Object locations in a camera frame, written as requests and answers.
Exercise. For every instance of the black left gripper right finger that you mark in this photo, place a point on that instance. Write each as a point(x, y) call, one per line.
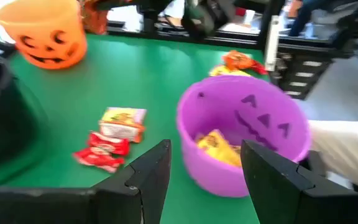
point(291, 202)

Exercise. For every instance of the yellow candy pack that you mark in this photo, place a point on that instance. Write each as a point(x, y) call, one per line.
point(219, 149)
point(228, 71)

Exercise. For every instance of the person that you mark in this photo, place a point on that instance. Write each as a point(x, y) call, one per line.
point(306, 15)

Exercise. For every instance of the orange Reese's candy pack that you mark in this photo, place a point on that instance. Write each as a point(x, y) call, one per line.
point(238, 59)
point(95, 17)

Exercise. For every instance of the purple pumpkin bucket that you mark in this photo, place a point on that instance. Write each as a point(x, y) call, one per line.
point(216, 102)

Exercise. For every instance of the green table mat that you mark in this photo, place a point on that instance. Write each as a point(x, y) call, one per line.
point(120, 77)

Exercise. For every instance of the orange pumpkin bucket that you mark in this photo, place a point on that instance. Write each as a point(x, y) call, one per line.
point(42, 18)

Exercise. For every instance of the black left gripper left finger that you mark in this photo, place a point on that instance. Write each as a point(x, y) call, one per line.
point(120, 202)

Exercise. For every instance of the black aluminium rig frame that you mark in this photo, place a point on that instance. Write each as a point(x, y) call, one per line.
point(228, 39)

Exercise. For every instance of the yellow purple Sour Patch pack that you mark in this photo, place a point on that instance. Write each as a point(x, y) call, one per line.
point(123, 124)

